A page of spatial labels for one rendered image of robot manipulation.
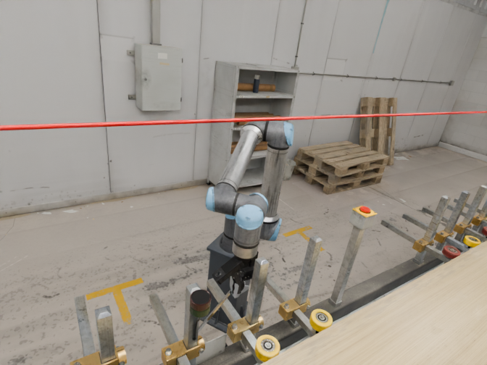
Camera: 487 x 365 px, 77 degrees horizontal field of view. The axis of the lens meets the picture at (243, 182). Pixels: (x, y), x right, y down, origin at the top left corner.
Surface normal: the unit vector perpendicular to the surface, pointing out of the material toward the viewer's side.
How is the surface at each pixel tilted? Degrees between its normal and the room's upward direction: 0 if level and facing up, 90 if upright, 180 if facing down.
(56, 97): 90
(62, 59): 90
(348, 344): 0
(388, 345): 0
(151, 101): 90
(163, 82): 90
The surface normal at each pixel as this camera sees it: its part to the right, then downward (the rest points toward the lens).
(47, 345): 0.11, -0.90
